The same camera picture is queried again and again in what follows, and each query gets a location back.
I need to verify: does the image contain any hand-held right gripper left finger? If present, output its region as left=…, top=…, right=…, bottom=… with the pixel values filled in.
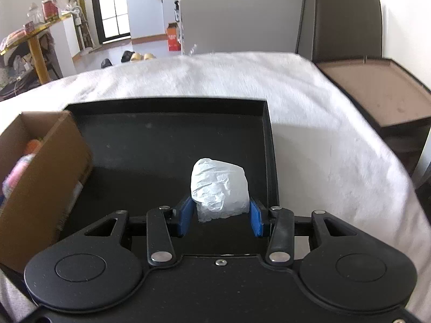
left=84, top=195, right=196, bottom=265

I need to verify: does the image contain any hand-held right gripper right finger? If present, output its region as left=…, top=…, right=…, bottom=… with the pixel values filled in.
left=248, top=197, right=359, bottom=266

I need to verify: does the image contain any white paper bundle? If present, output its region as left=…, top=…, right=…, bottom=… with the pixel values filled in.
left=190, top=157, right=250, bottom=223

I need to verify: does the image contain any black tray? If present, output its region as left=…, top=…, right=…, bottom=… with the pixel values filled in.
left=62, top=97, right=281, bottom=256

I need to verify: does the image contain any brown cardboard box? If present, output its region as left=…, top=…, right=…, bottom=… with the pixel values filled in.
left=0, top=110, right=95, bottom=275

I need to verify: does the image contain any white fluffy blanket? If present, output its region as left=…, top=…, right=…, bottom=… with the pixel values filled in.
left=0, top=51, right=431, bottom=310

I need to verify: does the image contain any white table leg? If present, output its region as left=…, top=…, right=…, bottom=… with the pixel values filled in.
left=411, top=141, right=431, bottom=192

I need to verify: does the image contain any orange cardboard box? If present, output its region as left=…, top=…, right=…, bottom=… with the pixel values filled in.
left=165, top=22, right=181, bottom=52

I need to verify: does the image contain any grey cloth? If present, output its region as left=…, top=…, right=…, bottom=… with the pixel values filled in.
left=0, top=266, right=34, bottom=323

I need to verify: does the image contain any white kitchen cabinet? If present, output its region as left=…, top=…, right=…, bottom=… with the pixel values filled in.
left=124, top=0, right=182, bottom=41

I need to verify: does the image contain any grey upholstered panel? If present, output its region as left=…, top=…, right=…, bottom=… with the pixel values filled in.
left=296, top=0, right=384, bottom=63

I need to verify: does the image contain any pile of cloth clutter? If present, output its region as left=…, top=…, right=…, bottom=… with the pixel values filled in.
left=0, top=52, right=44, bottom=98

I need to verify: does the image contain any yellow round table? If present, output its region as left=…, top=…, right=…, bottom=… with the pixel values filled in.
left=0, top=11, right=76, bottom=85

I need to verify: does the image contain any black framed glass door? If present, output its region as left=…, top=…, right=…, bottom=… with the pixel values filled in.
left=88, top=0, right=132, bottom=44

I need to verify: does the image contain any clear glass jar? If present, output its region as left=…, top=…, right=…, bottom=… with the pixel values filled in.
left=27, top=3, right=43, bottom=24

